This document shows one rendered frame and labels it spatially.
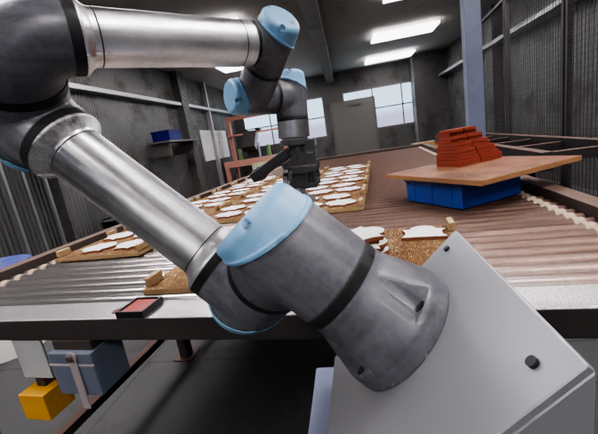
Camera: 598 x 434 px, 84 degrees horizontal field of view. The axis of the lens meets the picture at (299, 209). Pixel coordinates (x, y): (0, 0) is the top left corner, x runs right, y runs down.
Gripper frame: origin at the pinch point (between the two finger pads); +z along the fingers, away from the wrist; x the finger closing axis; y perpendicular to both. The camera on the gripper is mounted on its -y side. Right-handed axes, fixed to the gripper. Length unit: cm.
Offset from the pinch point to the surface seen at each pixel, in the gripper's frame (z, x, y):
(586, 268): 10, -8, 61
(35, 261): 20, 25, -115
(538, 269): 11, -7, 53
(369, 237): 5.3, 0.9, 18.8
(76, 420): 86, 14, -104
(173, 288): 14.6, -9.0, -31.3
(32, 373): 36, -17, -73
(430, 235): 8.8, 11.8, 35.0
